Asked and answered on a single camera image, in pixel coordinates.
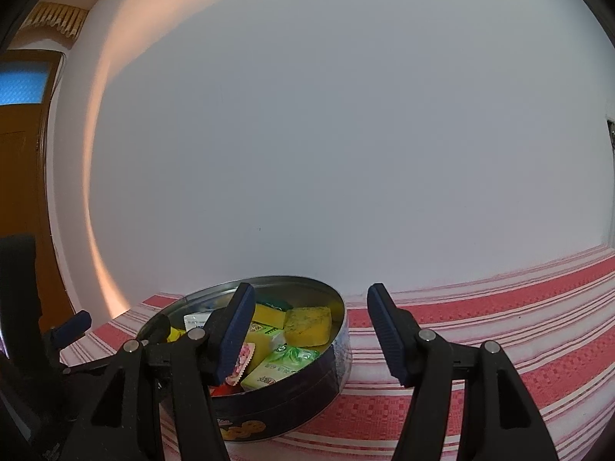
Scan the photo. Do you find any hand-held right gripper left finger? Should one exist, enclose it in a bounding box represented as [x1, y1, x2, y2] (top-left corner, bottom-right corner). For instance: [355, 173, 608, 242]
[62, 282, 257, 461]

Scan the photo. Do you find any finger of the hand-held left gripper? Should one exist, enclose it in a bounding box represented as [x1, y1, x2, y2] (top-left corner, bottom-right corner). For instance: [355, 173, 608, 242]
[48, 310, 93, 351]
[144, 314, 173, 347]

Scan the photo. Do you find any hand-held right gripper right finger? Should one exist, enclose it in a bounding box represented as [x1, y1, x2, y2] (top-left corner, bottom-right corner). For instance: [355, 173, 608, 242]
[366, 282, 560, 461]

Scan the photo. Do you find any yellow drink carton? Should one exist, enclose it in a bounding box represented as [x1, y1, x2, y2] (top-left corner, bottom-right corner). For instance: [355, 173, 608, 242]
[246, 321, 288, 353]

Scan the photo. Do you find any green tissue pack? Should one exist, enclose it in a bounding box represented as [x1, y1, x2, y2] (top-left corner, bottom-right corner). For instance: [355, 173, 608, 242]
[240, 346, 321, 392]

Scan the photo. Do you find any round blue cookie tin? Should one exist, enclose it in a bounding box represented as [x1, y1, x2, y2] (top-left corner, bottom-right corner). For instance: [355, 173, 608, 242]
[137, 275, 353, 443]

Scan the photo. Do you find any red striped tablecloth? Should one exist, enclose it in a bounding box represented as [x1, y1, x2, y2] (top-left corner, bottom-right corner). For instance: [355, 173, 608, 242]
[60, 245, 615, 461]

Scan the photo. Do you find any brown wooden door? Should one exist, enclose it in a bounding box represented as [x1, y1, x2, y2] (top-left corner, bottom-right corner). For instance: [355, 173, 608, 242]
[0, 50, 73, 332]

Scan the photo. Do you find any blue glass window pane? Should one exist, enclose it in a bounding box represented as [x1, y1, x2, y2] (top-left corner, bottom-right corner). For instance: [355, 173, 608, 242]
[0, 65, 53, 105]

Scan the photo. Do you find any yellow tasselled valance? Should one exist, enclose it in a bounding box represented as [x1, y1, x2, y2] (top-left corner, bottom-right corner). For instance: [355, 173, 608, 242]
[24, 2, 88, 39]

